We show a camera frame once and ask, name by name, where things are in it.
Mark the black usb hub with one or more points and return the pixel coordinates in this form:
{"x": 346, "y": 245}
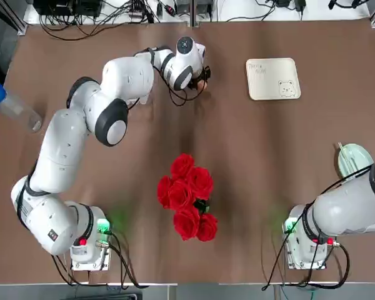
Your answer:
{"x": 137, "y": 14}

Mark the white side desk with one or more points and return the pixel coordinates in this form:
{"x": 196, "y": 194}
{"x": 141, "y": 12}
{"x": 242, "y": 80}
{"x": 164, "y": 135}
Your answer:
{"x": 237, "y": 11}

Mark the red rose bouquet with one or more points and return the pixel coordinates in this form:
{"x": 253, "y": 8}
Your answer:
{"x": 184, "y": 190}

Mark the pale green round plate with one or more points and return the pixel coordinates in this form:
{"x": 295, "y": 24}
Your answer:
{"x": 357, "y": 154}

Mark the clear bottle blue cap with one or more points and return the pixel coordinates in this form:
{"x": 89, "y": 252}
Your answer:
{"x": 15, "y": 107}

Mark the aluminium profile post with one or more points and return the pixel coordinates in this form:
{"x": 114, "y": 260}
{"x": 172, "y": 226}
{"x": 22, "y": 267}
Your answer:
{"x": 194, "y": 15}

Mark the pale chopstick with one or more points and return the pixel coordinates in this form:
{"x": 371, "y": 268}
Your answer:
{"x": 343, "y": 154}
{"x": 346, "y": 155}

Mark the brown egg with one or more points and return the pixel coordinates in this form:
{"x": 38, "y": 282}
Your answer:
{"x": 202, "y": 86}

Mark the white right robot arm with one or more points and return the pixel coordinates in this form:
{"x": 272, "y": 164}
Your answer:
{"x": 347, "y": 206}

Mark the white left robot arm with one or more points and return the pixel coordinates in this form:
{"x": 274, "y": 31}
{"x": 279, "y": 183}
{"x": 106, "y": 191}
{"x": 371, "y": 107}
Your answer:
{"x": 62, "y": 150}

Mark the black network switch box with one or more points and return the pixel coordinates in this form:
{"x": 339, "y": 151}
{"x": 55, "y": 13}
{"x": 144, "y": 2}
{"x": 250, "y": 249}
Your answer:
{"x": 65, "y": 7}

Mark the cream-white bear tray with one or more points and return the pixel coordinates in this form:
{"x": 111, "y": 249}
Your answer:
{"x": 268, "y": 84}

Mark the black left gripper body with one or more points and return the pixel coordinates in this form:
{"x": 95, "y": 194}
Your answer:
{"x": 201, "y": 74}

